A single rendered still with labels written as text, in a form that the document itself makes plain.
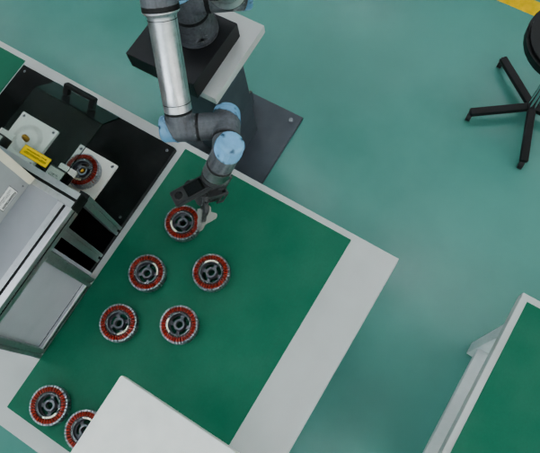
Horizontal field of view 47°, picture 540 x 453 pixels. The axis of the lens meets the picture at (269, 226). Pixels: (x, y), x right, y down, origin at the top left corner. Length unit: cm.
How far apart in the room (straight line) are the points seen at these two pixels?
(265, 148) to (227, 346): 121
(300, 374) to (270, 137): 133
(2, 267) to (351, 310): 95
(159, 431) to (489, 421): 91
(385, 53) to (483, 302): 122
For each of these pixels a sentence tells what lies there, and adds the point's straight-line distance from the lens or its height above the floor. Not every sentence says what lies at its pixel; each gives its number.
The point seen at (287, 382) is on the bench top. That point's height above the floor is 75.
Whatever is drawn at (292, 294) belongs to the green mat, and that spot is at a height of 75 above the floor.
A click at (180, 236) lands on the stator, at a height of 79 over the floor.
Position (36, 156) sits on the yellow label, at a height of 107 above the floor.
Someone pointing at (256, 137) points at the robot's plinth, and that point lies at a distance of 286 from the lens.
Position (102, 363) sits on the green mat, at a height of 75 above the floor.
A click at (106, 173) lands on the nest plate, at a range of 206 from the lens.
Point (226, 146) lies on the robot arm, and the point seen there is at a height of 113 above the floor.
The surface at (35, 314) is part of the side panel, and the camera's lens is 186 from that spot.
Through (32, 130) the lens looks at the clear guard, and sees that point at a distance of 187.
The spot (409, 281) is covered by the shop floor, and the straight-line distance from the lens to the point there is 266.
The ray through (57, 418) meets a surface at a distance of 194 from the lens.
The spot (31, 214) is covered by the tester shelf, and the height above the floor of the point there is 111.
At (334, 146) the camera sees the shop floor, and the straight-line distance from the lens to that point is 284.
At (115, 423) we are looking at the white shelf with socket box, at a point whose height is 120.
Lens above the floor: 257
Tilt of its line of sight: 72 degrees down
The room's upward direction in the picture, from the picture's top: 15 degrees counter-clockwise
